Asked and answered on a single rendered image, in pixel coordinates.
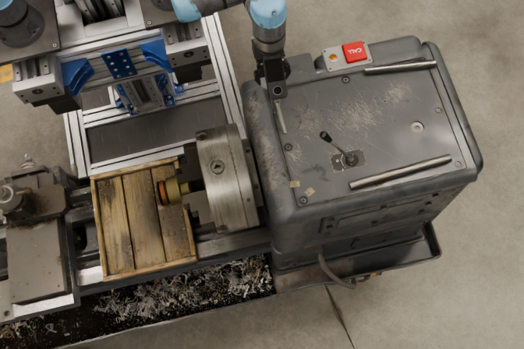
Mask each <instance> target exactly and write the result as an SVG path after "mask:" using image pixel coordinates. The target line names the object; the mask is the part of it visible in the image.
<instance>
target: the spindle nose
mask: <svg viewBox="0 0 524 349"><path fill-rule="evenodd" d="M241 140H242V144H243V150H244V154H245V157H246V163H247V167H248V170H249V174H250V180H251V184H252V187H253V194H254V198H255V201H256V205H257V207H261V206H264V192H263V187H262V184H261V180H260V173H259V170H258V166H257V160H256V157H255V153H254V150H253V146H252V143H250V140H249V138H245V139H241Z"/></svg>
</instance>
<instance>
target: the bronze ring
mask: <svg viewBox="0 0 524 349"><path fill-rule="evenodd" d="M157 190H158V197H159V200H160V203H161V205H162V206H167V205H169V204H170V203H171V205H172V206H174V205H177V204H182V196H183V195H186V194H190V193H192V189H191V186H190V183H189V182H183V183H180V184H179V183H178V180H177V177H176V175H175V176H173V177H170V178H166V179H165V181H164V180H162V181H159V182H157Z"/></svg>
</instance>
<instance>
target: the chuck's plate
mask: <svg viewBox="0 0 524 349"><path fill-rule="evenodd" d="M225 128H226V132H227V136H228V142H229V146H230V149H231V153H232V159H233V163H234V166H235V172H236V176H237V180H238V183H239V190H240V193H241V197H242V201H243V207H244V210H245V214H246V220H247V224H248V227H255V226H259V225H260V221H259V217H258V212H257V205H256V201H255V198H254V194H253V187H252V184H251V180H250V174H249V170H248V167H247V163H246V157H245V154H244V150H243V144H242V140H241V137H240V134H239V129H238V126H237V124H236V123H232V124H228V125H225Z"/></svg>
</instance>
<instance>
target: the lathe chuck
mask: <svg viewBox="0 0 524 349"><path fill-rule="evenodd" d="M202 134H204V135H206V137H207V138H206V139H205V140H203V141H200V140H197V141H196V148H197V152H198V157H199V161H200V167H201V171H202V175H203V179H204V185H205V189H206V193H207V198H208V202H209V205H210V208H211V214H212V217H213V220H214V225H215V227H220V225H223V224H224V225H227V229H226V230H223V231H222V230H220V231H217V233H218V234H226V233H229V232H233V231H239V230H242V229H246V228H248V224H247V221H246V215H245V210H244V207H243V201H242V197H241V193H240V190H239V183H238V180H237V177H236V172H235V166H234V163H233V159H232V153H231V150H230V146H229V142H228V136H227V132H226V128H225V125H221V126H218V127H213V128H210V129H204V130H200V131H196V132H195V136H199V135H202ZM215 161H220V162H222V163H223V165H224V169H223V170H222V171H221V172H220V173H215V172H213V171H212V169H211V165H212V164H213V163H214V162H215Z"/></svg>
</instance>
